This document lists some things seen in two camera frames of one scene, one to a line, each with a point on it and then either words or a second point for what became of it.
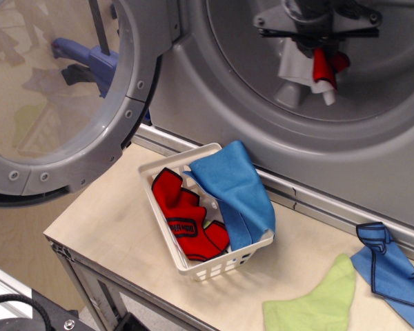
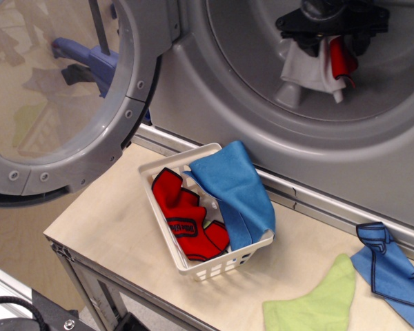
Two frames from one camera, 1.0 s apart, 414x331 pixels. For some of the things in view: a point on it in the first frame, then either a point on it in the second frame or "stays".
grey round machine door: [69, 83] stays
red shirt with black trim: [185, 216] stays
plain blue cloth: [248, 202] stays
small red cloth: [327, 63] to [344, 63]
